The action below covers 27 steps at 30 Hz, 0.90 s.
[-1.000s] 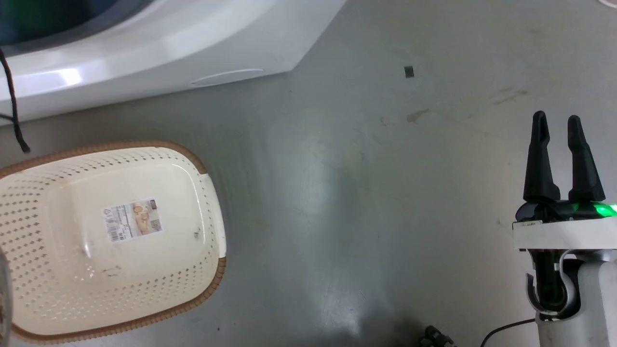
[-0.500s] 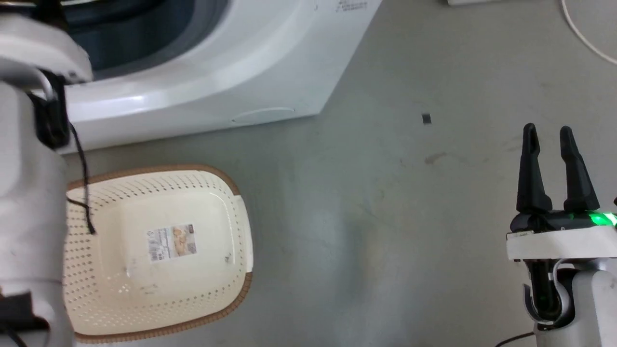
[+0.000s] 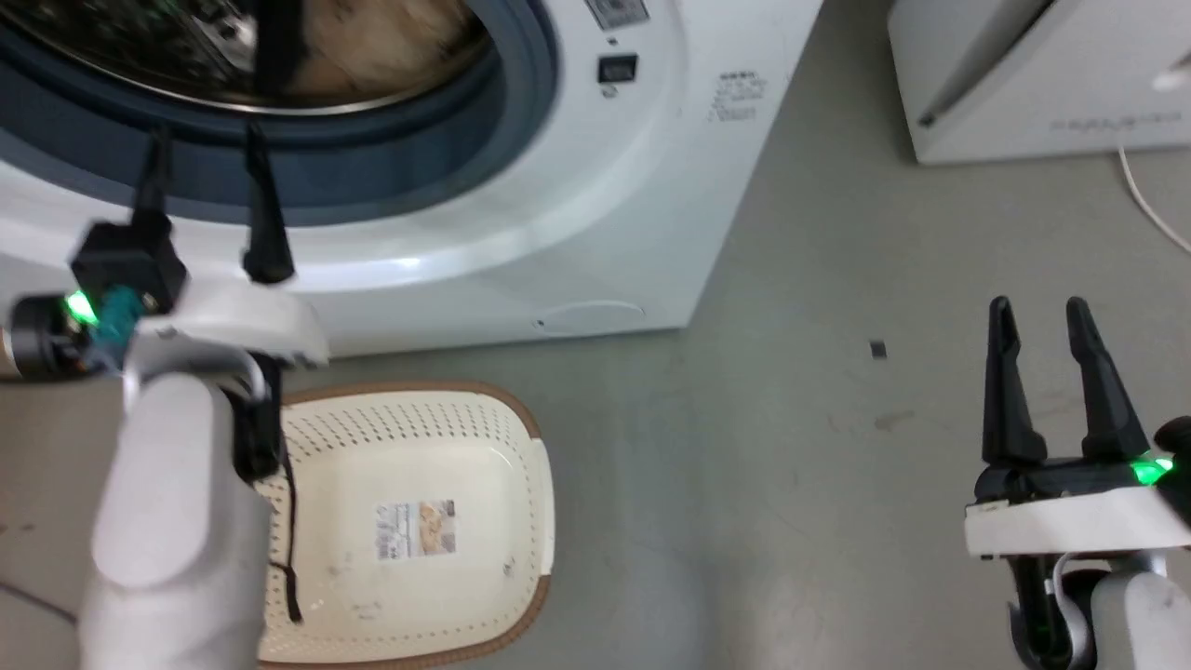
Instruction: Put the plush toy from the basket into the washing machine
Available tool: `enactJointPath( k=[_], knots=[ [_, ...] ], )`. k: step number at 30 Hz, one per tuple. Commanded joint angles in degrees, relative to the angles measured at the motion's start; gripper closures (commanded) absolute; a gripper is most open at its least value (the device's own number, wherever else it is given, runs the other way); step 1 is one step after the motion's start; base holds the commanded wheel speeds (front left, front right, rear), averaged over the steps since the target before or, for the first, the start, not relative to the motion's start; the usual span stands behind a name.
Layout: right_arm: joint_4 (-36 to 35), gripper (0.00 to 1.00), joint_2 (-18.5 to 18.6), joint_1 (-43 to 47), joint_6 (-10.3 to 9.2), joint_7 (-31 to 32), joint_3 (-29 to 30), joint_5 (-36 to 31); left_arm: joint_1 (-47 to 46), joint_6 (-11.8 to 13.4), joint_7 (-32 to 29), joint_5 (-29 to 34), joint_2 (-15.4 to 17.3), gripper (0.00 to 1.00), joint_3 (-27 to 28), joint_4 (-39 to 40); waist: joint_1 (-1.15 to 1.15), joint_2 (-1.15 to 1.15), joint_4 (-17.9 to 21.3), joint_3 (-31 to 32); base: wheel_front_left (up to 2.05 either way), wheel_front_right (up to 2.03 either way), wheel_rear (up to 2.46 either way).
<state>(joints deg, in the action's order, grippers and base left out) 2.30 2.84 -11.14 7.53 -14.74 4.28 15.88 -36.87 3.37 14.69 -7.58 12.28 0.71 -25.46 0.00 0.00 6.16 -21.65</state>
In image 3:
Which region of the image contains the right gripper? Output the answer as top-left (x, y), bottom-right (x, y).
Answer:
top-left (962, 296), bottom-right (1191, 561)

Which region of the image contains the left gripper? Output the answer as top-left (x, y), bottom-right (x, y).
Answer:
top-left (0, 123), bottom-right (330, 384)

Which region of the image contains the brown plush toy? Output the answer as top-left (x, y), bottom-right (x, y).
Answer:
top-left (300, 0), bottom-right (491, 101)

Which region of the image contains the cream laundry basket brown rim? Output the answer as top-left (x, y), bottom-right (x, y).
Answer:
top-left (251, 380), bottom-right (557, 669)

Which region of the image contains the printed sticker in basket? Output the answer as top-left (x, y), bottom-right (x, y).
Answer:
top-left (376, 500), bottom-right (458, 562)

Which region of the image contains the white front-load washing machine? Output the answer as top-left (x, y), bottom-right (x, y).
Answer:
top-left (0, 0), bottom-right (825, 358)

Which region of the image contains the dark grey door gasket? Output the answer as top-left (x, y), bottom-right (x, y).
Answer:
top-left (0, 0), bottom-right (560, 228)

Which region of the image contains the white box appliance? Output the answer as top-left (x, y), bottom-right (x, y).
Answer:
top-left (886, 0), bottom-right (1191, 166)

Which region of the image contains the round white filter cover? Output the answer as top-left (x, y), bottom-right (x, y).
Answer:
top-left (536, 300), bottom-right (646, 338)

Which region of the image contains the grey barcode label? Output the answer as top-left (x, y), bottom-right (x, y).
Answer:
top-left (584, 0), bottom-right (651, 31)

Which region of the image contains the thin white cable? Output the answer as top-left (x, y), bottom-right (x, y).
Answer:
top-left (1117, 145), bottom-right (1191, 254)

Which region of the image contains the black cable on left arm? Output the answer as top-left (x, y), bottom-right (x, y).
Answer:
top-left (231, 354), bottom-right (304, 624)

